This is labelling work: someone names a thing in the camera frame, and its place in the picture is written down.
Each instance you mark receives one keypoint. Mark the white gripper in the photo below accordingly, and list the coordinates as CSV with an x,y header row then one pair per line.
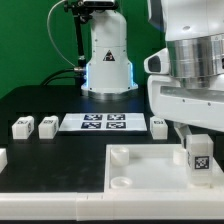
x,y
168,100

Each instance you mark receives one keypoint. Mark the white sheet with fiducial markers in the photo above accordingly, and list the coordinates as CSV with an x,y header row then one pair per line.
x,y
103,122

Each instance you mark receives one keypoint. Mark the white U-shaped obstacle fence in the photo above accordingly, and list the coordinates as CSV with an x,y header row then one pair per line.
x,y
113,205

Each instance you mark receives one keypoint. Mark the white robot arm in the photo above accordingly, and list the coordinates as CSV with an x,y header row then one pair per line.
x,y
186,78

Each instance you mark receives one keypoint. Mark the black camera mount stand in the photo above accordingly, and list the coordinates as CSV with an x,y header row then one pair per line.
x,y
82,11

